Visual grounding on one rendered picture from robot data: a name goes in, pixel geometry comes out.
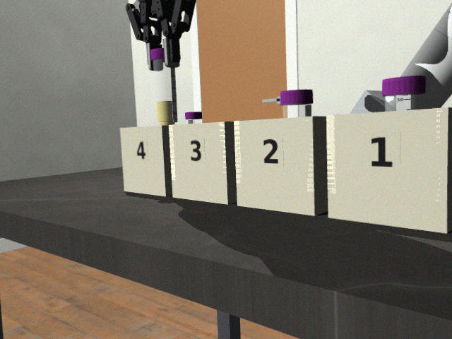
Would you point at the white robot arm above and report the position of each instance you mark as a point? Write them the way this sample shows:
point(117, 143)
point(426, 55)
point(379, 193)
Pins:
point(434, 60)

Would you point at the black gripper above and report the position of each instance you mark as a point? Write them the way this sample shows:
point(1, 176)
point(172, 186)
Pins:
point(141, 11)

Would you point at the beige block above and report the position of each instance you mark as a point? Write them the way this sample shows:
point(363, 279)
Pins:
point(203, 162)
point(281, 164)
point(391, 168)
point(146, 160)

